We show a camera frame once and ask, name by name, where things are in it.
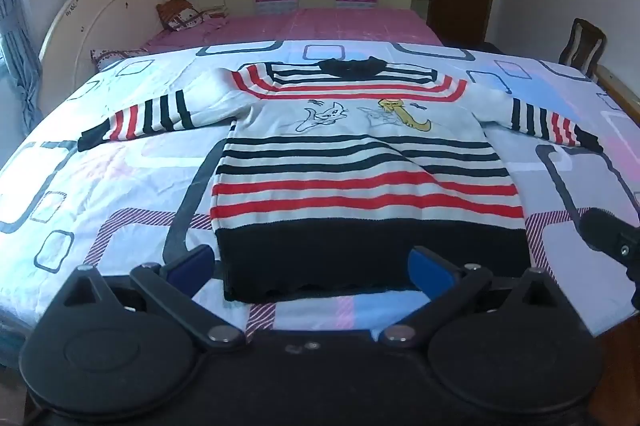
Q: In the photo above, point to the white patterned blanket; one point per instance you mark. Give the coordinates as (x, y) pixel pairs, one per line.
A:
(100, 186)

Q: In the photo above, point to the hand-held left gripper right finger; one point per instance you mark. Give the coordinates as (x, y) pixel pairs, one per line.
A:
(429, 268)

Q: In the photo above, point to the pink bed sheet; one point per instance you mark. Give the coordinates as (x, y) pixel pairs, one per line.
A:
(320, 23)

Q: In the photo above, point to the blue curtain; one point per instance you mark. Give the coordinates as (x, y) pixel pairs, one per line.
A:
(17, 6)

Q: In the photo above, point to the red patterned white pillow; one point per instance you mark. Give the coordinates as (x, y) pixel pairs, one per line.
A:
(116, 55)

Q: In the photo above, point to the cream round headboard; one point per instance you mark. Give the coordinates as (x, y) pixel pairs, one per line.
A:
(100, 11)

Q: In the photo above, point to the light wooden bed frame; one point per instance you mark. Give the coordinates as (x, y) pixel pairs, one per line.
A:
(620, 88)

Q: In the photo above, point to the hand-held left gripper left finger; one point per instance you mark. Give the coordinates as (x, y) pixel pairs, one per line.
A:
(192, 265)

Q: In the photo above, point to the striped knit sweater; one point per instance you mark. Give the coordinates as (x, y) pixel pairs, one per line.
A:
(360, 186)

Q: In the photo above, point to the dark wooden chair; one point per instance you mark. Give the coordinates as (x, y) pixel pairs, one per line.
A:
(582, 43)

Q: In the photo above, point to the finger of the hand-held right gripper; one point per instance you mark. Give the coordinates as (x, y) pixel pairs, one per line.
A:
(602, 230)

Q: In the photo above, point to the tiger print pillow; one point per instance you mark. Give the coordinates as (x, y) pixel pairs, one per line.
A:
(181, 13)

